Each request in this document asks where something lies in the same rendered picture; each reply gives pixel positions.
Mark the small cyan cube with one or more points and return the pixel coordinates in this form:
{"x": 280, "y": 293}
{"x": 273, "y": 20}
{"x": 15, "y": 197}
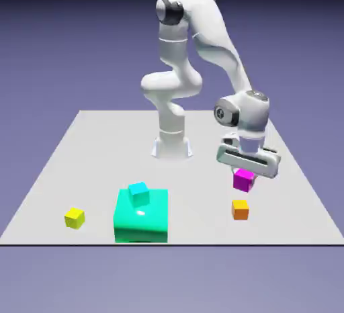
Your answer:
{"x": 139, "y": 193}

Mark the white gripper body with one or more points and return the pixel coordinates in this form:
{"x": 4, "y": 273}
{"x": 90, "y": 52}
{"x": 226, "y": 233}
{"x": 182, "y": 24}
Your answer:
{"x": 250, "y": 161}

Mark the small yellow cube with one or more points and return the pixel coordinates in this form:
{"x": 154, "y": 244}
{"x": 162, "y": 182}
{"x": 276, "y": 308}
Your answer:
{"x": 74, "y": 218}

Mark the large green box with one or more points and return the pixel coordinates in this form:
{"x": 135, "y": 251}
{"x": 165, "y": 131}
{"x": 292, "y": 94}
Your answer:
{"x": 141, "y": 220}

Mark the small orange cube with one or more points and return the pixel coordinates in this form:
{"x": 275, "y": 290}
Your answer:
{"x": 240, "y": 210}

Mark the small magenta cube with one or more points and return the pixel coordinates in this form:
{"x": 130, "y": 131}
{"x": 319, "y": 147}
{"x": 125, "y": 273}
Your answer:
{"x": 242, "y": 180}

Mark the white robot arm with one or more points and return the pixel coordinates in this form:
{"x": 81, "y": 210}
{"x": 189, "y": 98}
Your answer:
{"x": 177, "y": 76}

